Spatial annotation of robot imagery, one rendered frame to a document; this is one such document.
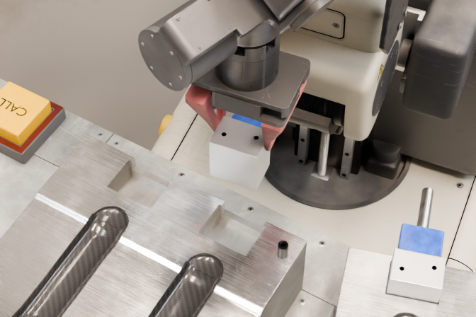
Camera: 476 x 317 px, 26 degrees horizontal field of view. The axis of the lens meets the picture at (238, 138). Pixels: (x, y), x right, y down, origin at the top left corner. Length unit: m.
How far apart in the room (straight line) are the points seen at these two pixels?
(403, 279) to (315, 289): 0.12
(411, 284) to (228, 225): 0.19
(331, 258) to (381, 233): 0.65
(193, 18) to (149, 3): 1.69
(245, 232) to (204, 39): 0.29
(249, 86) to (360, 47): 0.39
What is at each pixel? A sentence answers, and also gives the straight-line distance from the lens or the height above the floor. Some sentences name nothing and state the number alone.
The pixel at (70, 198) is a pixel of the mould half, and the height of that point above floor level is 0.89.
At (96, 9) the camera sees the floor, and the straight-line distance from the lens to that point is 2.49.
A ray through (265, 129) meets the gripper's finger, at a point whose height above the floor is 1.01.
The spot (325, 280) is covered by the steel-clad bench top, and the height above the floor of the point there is 0.80.
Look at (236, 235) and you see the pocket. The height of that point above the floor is 0.86.
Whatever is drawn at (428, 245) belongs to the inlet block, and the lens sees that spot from 1.04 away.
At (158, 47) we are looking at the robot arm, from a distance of 0.82.
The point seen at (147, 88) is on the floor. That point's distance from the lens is 2.30.
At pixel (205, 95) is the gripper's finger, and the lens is 0.94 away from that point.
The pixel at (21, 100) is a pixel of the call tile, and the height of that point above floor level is 0.84.
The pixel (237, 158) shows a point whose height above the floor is 0.95.
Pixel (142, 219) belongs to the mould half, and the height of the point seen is 0.89.
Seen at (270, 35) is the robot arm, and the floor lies 1.11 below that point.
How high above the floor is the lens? 1.73
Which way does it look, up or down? 52 degrees down
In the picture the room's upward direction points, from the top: straight up
